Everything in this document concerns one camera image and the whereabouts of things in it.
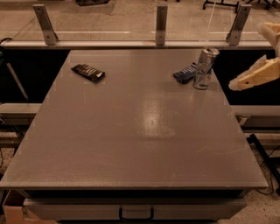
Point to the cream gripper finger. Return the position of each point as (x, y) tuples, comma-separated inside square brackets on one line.
[(262, 71), (271, 32)]

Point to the silver blue redbull can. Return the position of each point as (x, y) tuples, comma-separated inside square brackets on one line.
[(205, 64)]

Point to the blue rxbar blueberry bar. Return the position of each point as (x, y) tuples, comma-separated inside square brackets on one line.
[(185, 75)]

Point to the black stand leg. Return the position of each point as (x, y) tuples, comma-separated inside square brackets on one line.
[(272, 163)]

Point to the dark brown snack bar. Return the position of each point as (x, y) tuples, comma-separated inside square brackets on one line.
[(88, 72)]

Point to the cardboard box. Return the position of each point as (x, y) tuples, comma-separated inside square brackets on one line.
[(15, 212)]

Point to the long metal rail beam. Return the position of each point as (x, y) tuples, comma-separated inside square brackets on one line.
[(20, 44)]

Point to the right metal rail bracket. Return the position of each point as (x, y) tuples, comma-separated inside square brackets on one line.
[(234, 36)]

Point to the metal rail bracket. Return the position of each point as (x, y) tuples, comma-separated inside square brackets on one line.
[(234, 36), (161, 21), (44, 21)]

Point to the middle metal rail bracket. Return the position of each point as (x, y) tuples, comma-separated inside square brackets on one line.
[(161, 21)]

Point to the grey drawer with handle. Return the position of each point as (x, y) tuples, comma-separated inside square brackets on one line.
[(211, 209)]

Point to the left metal rail bracket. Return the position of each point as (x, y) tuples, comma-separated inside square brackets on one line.
[(44, 21)]

